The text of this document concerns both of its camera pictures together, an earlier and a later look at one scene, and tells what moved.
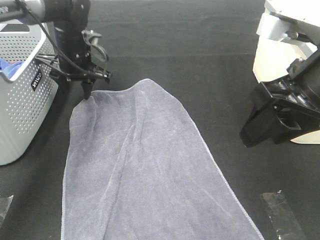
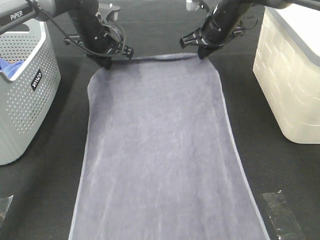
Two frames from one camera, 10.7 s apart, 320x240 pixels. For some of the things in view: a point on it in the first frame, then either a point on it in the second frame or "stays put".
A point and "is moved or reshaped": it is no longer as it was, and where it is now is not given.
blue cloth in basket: x=9 y=68 stays put
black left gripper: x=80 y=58 to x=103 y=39
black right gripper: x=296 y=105 to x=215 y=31
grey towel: x=135 y=169 is moved or reshaped
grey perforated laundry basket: x=26 y=94 stays put
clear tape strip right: x=286 y=227 stays put
